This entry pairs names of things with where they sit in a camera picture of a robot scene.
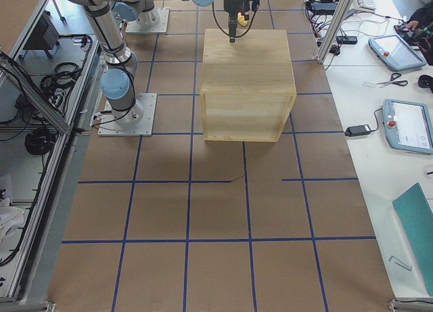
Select light wooden drawer cabinet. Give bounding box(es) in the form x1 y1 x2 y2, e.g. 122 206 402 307
200 28 297 142

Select toy bread roll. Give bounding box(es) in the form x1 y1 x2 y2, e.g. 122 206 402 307
237 12 248 27

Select teach pendant far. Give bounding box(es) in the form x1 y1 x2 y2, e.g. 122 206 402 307
368 35 427 72

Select teach pendant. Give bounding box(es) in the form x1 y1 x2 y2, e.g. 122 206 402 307
382 99 432 155
368 35 427 72

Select black power adapter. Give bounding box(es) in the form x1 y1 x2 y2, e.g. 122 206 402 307
344 125 372 137

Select black scissors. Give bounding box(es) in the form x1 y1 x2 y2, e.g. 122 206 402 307
377 72 408 88

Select teach pendant near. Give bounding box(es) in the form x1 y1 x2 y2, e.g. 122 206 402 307
382 99 432 155

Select teal folder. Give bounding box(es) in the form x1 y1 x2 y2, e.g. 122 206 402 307
392 183 432 296

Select metal allen key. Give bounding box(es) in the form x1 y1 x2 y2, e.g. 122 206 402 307
388 255 413 271

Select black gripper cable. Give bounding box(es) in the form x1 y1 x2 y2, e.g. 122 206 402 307
212 0 254 39

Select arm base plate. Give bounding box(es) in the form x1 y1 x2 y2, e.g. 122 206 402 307
125 7 169 35
97 93 157 137

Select aluminium frame post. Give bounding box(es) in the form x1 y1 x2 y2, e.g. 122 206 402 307
316 0 353 64

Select aluminium side frame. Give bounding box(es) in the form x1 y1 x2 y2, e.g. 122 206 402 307
1 0 99 308

